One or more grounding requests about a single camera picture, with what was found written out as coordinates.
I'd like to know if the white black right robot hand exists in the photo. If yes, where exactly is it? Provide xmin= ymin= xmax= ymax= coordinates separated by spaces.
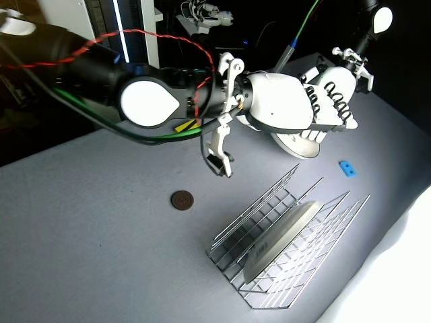
xmin=236 ymin=70 xmax=360 ymax=135

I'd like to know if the white round ceramic plate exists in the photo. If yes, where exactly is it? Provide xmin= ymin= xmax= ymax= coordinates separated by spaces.
xmin=242 ymin=201 xmax=325 ymax=284
xmin=269 ymin=131 xmax=321 ymax=159

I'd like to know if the white device on background shelf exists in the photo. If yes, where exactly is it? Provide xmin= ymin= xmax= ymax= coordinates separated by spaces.
xmin=176 ymin=0 xmax=235 ymax=35

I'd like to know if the small blue plastic block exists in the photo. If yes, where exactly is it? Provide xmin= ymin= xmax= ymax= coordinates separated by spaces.
xmin=338 ymin=160 xmax=357 ymax=178

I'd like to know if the small yellow block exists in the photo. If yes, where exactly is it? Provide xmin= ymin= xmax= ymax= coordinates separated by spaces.
xmin=173 ymin=120 xmax=201 ymax=133

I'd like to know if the round brown chocolate cookie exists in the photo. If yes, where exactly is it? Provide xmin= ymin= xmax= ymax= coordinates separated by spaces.
xmin=170 ymin=190 xmax=195 ymax=212

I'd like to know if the white robot torso column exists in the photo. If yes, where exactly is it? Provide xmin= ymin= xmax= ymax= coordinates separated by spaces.
xmin=36 ymin=0 xmax=165 ymax=68

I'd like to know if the grey cable adapter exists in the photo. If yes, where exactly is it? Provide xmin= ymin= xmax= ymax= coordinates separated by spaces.
xmin=275 ymin=38 xmax=299 ymax=73

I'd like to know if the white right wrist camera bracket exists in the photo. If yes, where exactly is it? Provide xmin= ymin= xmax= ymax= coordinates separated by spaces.
xmin=203 ymin=52 xmax=246 ymax=178

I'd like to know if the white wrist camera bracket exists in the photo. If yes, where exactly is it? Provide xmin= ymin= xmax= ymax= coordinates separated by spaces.
xmin=203 ymin=52 xmax=246 ymax=178
xmin=331 ymin=46 xmax=375 ymax=94

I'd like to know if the thin green background cable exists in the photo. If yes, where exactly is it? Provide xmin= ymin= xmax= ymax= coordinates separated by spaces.
xmin=292 ymin=0 xmax=321 ymax=43

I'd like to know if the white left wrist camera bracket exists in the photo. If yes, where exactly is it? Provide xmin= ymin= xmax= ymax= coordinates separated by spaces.
xmin=331 ymin=46 xmax=375 ymax=94

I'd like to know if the thick green arm cable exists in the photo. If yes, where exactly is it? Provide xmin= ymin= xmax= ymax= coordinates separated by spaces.
xmin=53 ymin=86 xmax=203 ymax=143

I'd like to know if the red twisted arm wire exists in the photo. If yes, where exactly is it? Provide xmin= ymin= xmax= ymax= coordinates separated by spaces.
xmin=0 ymin=28 xmax=217 ymax=119

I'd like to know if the silver wire plate rack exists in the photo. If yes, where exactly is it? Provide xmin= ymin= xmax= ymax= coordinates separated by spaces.
xmin=205 ymin=164 xmax=371 ymax=310

